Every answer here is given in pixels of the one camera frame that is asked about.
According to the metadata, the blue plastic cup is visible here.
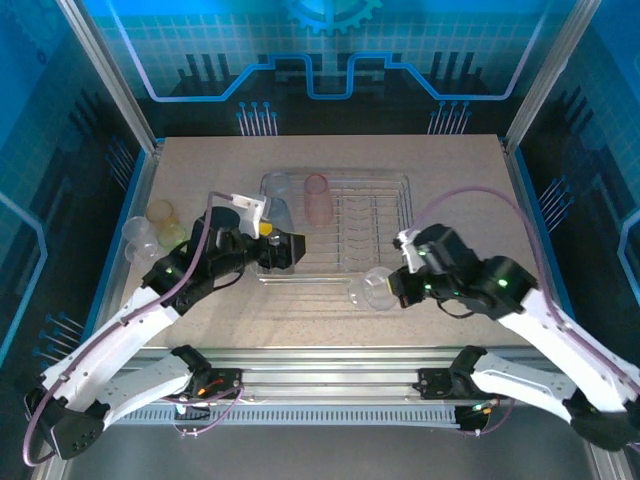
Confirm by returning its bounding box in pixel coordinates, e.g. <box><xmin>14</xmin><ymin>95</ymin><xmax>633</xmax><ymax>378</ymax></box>
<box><xmin>266</xmin><ymin>196</ymin><xmax>295</xmax><ymax>236</ymax></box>

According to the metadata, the dark grey plastic cup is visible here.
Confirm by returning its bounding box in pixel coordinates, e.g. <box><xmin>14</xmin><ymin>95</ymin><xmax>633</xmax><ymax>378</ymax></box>
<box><xmin>257</xmin><ymin>249</ymin><xmax>296</xmax><ymax>277</ymax></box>

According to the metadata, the round clear plastic cup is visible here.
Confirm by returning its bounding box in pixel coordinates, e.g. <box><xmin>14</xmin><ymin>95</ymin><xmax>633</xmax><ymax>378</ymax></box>
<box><xmin>347</xmin><ymin>266</ymin><xmax>397</xmax><ymax>312</ymax></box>

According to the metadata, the tall clear plastic cup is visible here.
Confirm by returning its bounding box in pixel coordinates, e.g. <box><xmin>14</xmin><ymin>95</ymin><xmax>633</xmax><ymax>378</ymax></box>
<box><xmin>259</xmin><ymin>170</ymin><xmax>292</xmax><ymax>197</ymax></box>

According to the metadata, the red plastic cup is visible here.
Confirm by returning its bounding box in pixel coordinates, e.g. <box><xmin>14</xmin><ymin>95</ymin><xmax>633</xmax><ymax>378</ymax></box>
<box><xmin>302</xmin><ymin>173</ymin><xmax>335</xmax><ymax>227</ymax></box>

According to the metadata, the metal wire dish rack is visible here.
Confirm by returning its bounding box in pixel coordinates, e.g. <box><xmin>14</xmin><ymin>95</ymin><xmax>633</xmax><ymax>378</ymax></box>
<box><xmin>251</xmin><ymin>169</ymin><xmax>421</xmax><ymax>286</ymax></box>

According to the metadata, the orange plastic cup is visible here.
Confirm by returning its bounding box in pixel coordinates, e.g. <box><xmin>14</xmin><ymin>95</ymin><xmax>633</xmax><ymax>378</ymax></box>
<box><xmin>145</xmin><ymin>199</ymin><xmax>180</xmax><ymax>232</ymax></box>

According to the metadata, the frosted clear plastic cup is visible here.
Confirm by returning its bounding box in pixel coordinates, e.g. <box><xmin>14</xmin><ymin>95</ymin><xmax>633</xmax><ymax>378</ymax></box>
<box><xmin>121</xmin><ymin>215</ymin><xmax>154</xmax><ymax>249</ymax></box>

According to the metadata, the green plastic cup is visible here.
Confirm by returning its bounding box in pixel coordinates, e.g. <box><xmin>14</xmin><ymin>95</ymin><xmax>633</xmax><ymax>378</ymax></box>
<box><xmin>157</xmin><ymin>223</ymin><xmax>189</xmax><ymax>251</ymax></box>

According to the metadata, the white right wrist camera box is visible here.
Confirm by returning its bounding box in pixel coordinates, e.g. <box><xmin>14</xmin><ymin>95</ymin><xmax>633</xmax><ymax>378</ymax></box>
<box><xmin>393</xmin><ymin>228</ymin><xmax>426</xmax><ymax>275</ymax></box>

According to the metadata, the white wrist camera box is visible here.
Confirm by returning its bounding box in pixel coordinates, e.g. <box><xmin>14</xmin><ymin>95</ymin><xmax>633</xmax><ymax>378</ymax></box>
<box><xmin>231</xmin><ymin>191</ymin><xmax>274</xmax><ymax>239</ymax></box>
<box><xmin>393</xmin><ymin>228</ymin><xmax>426</xmax><ymax>275</ymax></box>

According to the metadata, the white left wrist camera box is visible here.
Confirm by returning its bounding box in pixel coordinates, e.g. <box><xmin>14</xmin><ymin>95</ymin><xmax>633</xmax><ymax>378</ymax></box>
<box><xmin>231</xmin><ymin>191</ymin><xmax>274</xmax><ymax>239</ymax></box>

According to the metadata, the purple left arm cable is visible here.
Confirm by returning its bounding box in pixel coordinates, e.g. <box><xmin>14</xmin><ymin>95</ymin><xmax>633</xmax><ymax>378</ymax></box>
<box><xmin>20</xmin><ymin>189</ymin><xmax>247</xmax><ymax>469</ymax></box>

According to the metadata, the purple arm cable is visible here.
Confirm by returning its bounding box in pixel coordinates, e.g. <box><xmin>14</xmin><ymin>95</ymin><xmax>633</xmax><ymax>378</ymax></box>
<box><xmin>20</xmin><ymin>189</ymin><xmax>247</xmax><ymax>469</ymax></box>
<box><xmin>412</xmin><ymin>185</ymin><xmax>640</xmax><ymax>439</ymax></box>

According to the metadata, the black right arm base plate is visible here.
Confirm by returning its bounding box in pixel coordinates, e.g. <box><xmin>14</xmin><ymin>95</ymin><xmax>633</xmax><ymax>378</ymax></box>
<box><xmin>417</xmin><ymin>366</ymin><xmax>510</xmax><ymax>401</ymax></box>

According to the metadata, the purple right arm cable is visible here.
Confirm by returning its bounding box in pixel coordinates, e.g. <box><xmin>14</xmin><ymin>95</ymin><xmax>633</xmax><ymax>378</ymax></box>
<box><xmin>412</xmin><ymin>185</ymin><xmax>640</xmax><ymax>439</ymax></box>

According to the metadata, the aluminium side rail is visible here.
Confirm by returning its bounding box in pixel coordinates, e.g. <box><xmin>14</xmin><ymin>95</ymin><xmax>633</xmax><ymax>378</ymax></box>
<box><xmin>499</xmin><ymin>137</ymin><xmax>576</xmax><ymax>361</ymax></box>
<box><xmin>92</xmin><ymin>142</ymin><xmax>164</xmax><ymax>361</ymax></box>

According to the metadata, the aluminium mounting rail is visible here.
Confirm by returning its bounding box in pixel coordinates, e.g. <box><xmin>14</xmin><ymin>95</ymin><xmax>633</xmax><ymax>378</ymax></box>
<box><xmin>62</xmin><ymin>347</ymin><xmax>601</xmax><ymax>401</ymax></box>

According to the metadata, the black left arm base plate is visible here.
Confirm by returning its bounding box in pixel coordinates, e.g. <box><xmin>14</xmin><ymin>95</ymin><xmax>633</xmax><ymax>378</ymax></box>
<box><xmin>151</xmin><ymin>366</ymin><xmax>245</xmax><ymax>401</ymax></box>

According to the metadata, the grey slotted cable duct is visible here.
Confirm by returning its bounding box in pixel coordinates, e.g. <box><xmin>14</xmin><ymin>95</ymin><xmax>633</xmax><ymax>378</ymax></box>
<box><xmin>77</xmin><ymin>405</ymin><xmax>464</xmax><ymax>427</ymax></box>

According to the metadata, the aluminium frame post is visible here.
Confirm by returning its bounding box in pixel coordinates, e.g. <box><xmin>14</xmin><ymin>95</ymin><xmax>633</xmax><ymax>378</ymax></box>
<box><xmin>55</xmin><ymin>0</ymin><xmax>162</xmax><ymax>154</ymax></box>
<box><xmin>503</xmin><ymin>0</ymin><xmax>594</xmax><ymax>146</ymax></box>

